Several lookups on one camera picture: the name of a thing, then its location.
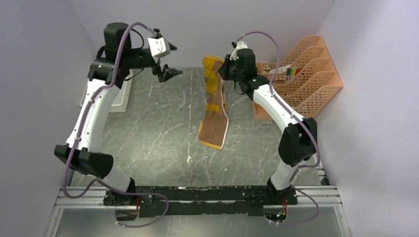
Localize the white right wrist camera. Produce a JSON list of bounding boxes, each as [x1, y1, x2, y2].
[[229, 41, 248, 61]]

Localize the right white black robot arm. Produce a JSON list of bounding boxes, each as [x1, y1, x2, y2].
[[218, 48, 317, 204]]

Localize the brown yellow towel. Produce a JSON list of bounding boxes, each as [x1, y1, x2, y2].
[[198, 55, 229, 150]]

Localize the white label card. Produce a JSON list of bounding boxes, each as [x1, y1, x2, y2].
[[268, 65, 291, 74]]

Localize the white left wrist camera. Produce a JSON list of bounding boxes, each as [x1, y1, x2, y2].
[[148, 38, 171, 62]]

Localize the coloured marker pens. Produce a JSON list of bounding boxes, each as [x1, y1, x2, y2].
[[285, 67, 302, 83]]

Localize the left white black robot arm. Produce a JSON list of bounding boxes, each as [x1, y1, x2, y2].
[[54, 22, 181, 205]]

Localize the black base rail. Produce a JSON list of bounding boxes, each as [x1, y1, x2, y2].
[[103, 185, 298, 217]]

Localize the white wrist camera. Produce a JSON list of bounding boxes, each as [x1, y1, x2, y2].
[[229, 41, 248, 61], [148, 38, 171, 62]]

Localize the white plastic basket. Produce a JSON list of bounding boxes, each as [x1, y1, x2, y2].
[[79, 70, 134, 113]]

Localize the orange file organizer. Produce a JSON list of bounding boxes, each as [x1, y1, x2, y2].
[[256, 36, 343, 118]]

